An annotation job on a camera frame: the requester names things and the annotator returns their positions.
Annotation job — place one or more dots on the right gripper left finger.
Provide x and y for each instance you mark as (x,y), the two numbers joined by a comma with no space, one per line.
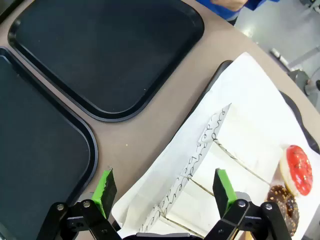
(102,195)

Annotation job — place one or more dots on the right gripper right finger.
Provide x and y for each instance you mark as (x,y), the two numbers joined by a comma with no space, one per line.
(223,192)

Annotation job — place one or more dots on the white script-printed paper box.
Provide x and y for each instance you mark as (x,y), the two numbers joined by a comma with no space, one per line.
(155,220)
(225,160)
(245,140)
(192,202)

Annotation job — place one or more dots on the chocolate nut donut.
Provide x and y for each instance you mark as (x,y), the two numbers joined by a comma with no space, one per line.
(282,200)

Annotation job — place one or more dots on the red glazed donut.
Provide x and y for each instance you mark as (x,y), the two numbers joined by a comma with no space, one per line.
(298,167)

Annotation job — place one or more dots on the person's left hand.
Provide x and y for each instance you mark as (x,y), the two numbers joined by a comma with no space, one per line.
(227,3)

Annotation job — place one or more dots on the black plastic tray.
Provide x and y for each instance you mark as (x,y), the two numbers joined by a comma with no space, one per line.
(105,57)
(303,125)
(37,150)

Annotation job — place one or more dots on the white paper sheet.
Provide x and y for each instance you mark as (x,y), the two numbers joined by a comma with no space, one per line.
(237,82)

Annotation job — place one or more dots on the person in blue shirt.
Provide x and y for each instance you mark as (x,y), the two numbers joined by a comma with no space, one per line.
(225,14)

